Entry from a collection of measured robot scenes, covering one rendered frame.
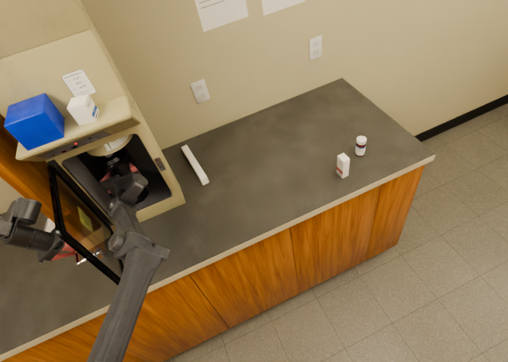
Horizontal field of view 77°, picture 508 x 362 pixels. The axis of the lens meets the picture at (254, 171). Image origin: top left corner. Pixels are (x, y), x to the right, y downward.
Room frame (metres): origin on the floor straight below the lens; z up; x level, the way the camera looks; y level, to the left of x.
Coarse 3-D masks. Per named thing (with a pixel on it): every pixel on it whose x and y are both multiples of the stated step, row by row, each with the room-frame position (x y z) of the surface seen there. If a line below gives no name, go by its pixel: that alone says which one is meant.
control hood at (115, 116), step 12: (108, 108) 0.84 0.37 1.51; (120, 108) 0.82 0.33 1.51; (132, 108) 0.86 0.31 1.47; (72, 120) 0.82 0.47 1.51; (108, 120) 0.77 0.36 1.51; (120, 120) 0.77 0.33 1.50; (132, 120) 0.80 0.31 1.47; (72, 132) 0.76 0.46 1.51; (84, 132) 0.75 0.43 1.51; (96, 132) 0.77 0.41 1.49; (108, 132) 0.81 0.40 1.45; (48, 144) 0.73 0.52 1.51; (60, 144) 0.74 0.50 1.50; (24, 156) 0.71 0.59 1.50
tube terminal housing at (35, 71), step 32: (96, 32) 0.96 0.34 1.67; (0, 64) 0.84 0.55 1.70; (32, 64) 0.85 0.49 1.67; (64, 64) 0.87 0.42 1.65; (96, 64) 0.88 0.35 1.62; (0, 96) 0.83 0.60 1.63; (32, 96) 0.84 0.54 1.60; (64, 96) 0.86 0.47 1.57; (96, 96) 0.87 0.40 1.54; (128, 96) 0.91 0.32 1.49; (128, 128) 0.88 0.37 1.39
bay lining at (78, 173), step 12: (132, 144) 1.06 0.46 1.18; (72, 156) 0.92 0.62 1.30; (84, 156) 0.98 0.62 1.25; (96, 156) 1.01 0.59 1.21; (132, 156) 1.09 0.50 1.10; (144, 156) 1.05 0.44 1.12; (72, 168) 0.86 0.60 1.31; (84, 168) 0.94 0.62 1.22; (96, 168) 0.99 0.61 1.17; (144, 168) 1.07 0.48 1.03; (156, 168) 1.03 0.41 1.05; (84, 180) 0.87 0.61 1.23; (96, 180) 0.96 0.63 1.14; (96, 192) 0.88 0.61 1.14
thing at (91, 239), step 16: (48, 176) 0.75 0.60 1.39; (64, 192) 0.73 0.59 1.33; (64, 208) 0.65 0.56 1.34; (80, 208) 0.73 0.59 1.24; (64, 224) 0.57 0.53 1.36; (80, 224) 0.64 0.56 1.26; (96, 224) 0.73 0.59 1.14; (64, 240) 0.52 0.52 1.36; (80, 240) 0.56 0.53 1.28; (96, 240) 0.63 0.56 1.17; (112, 256) 0.63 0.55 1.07
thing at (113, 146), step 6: (120, 138) 0.91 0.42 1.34; (126, 138) 0.92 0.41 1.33; (108, 144) 0.88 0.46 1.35; (114, 144) 0.89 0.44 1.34; (120, 144) 0.89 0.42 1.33; (90, 150) 0.89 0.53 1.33; (96, 150) 0.88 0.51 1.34; (102, 150) 0.88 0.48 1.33; (108, 150) 0.87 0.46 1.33; (114, 150) 0.88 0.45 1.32
